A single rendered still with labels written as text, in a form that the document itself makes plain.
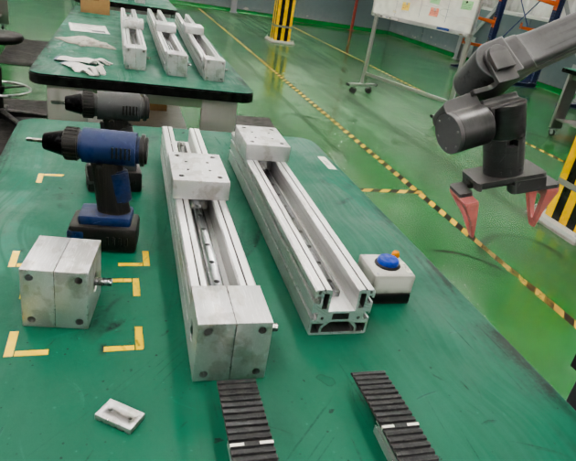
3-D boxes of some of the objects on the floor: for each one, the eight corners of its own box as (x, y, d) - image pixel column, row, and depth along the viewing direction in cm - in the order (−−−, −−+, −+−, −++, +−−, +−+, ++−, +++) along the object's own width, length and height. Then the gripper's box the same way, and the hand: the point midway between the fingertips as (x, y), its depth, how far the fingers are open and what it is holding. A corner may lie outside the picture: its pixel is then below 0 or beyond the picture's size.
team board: (343, 91, 688) (378, -81, 603) (370, 91, 717) (407, -73, 632) (432, 127, 584) (490, -76, 500) (461, 126, 613) (519, -66, 529)
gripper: (539, 121, 80) (534, 214, 87) (447, 136, 80) (449, 229, 87) (565, 133, 74) (557, 232, 81) (464, 149, 74) (465, 248, 81)
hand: (501, 225), depth 84 cm, fingers open, 9 cm apart
